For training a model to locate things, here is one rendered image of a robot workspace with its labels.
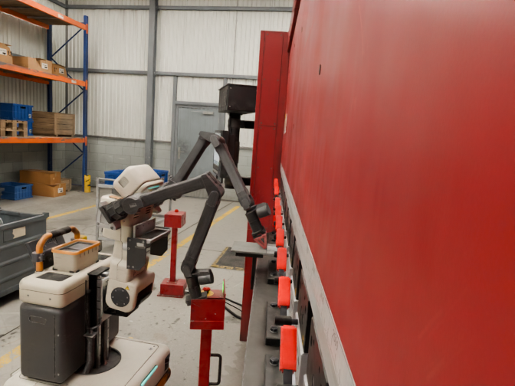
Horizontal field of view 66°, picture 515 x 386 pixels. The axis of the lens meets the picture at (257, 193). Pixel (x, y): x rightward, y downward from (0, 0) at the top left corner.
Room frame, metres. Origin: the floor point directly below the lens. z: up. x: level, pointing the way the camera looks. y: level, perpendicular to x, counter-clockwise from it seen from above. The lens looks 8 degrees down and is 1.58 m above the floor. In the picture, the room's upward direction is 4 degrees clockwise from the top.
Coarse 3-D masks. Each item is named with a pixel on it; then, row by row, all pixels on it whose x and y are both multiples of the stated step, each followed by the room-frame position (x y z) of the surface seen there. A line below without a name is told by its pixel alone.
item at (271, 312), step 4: (268, 304) 1.53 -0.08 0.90; (268, 308) 1.50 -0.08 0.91; (272, 308) 1.50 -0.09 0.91; (276, 308) 1.50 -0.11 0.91; (268, 312) 1.45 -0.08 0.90; (272, 312) 1.46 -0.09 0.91; (276, 312) 1.46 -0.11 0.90; (268, 316) 1.42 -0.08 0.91; (272, 316) 1.42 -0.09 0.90; (268, 320) 1.39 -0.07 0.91; (272, 320) 1.39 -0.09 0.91; (268, 324) 1.36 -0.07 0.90; (272, 324) 1.36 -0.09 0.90; (268, 328) 1.33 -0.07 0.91; (280, 328) 1.34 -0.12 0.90; (268, 332) 1.30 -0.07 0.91; (272, 332) 1.30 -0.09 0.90; (276, 332) 1.30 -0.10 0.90; (268, 336) 1.27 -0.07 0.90; (272, 336) 1.27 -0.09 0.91; (276, 336) 1.27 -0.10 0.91; (268, 340) 1.26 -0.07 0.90; (272, 340) 1.26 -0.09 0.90; (276, 340) 1.26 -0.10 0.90; (268, 344) 1.26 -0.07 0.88; (272, 344) 1.26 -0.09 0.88; (276, 344) 1.26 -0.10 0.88
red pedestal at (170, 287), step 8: (168, 216) 3.59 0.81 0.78; (176, 216) 3.59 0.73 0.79; (184, 216) 3.71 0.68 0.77; (168, 224) 3.59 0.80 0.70; (176, 224) 3.59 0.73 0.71; (176, 232) 3.67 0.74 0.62; (176, 240) 3.68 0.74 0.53; (176, 248) 3.69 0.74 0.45; (176, 256) 3.70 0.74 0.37; (168, 280) 3.69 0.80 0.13; (176, 280) 3.70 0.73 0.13; (184, 280) 3.73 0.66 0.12; (160, 288) 3.61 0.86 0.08; (168, 288) 3.60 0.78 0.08; (176, 288) 3.60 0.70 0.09; (184, 288) 3.65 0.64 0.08; (168, 296) 3.59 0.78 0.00; (176, 296) 3.59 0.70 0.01
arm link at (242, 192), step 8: (216, 136) 2.12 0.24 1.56; (216, 144) 2.11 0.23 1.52; (224, 144) 2.14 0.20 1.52; (224, 152) 2.12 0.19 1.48; (224, 160) 2.11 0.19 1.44; (232, 160) 2.12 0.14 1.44; (232, 168) 2.08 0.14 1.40; (232, 176) 2.07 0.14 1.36; (240, 176) 2.08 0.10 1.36; (232, 184) 2.07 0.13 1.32; (240, 184) 2.05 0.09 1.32; (240, 192) 2.03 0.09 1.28; (248, 192) 2.06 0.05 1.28; (240, 200) 2.02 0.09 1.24; (248, 200) 2.01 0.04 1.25
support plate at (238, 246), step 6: (234, 246) 2.01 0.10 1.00; (240, 246) 2.02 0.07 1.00; (246, 246) 2.03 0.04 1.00; (252, 246) 2.03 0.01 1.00; (258, 246) 2.04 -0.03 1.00; (234, 252) 1.93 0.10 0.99; (240, 252) 1.93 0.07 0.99; (246, 252) 1.93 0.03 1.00; (252, 252) 1.93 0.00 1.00; (258, 252) 1.93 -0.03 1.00; (264, 252) 1.94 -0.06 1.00; (270, 252) 1.95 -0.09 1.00
